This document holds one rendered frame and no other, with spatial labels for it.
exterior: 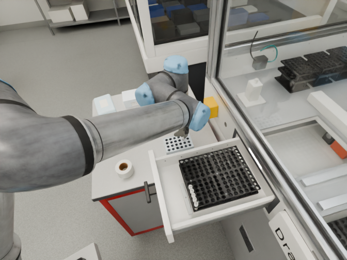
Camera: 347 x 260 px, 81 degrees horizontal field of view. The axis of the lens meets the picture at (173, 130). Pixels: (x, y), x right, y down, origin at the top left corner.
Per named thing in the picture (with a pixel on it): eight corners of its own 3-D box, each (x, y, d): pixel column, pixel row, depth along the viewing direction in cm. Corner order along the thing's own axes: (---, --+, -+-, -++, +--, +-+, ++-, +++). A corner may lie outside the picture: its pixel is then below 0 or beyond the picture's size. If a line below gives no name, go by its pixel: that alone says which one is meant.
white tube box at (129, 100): (125, 108, 112) (122, 101, 109) (124, 98, 118) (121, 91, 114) (147, 103, 114) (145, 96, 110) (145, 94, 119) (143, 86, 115)
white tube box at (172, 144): (167, 157, 90) (166, 152, 87) (163, 143, 95) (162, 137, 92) (193, 151, 91) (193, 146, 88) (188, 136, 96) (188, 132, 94)
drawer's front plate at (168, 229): (169, 243, 63) (166, 235, 54) (152, 165, 81) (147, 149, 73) (174, 242, 63) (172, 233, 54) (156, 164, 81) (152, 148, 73)
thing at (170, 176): (173, 235, 63) (171, 230, 58) (156, 165, 79) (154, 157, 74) (289, 200, 67) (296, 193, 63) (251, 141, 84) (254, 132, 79)
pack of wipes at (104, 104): (117, 114, 110) (115, 108, 106) (100, 120, 108) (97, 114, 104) (111, 98, 119) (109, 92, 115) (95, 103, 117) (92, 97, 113)
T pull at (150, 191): (147, 204, 63) (146, 202, 62) (143, 182, 68) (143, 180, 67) (159, 201, 63) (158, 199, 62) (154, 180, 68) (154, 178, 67)
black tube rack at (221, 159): (193, 214, 66) (193, 208, 61) (179, 168, 77) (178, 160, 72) (256, 196, 68) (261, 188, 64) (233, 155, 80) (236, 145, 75)
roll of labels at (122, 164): (121, 181, 84) (119, 177, 81) (115, 169, 88) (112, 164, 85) (136, 173, 86) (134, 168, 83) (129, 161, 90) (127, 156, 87)
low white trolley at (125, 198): (132, 242, 137) (91, 199, 80) (124, 165, 177) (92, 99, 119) (213, 217, 144) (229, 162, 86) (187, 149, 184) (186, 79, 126)
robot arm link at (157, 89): (158, 102, 52) (185, 81, 57) (129, 84, 57) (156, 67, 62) (160, 123, 58) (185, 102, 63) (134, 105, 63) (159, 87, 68)
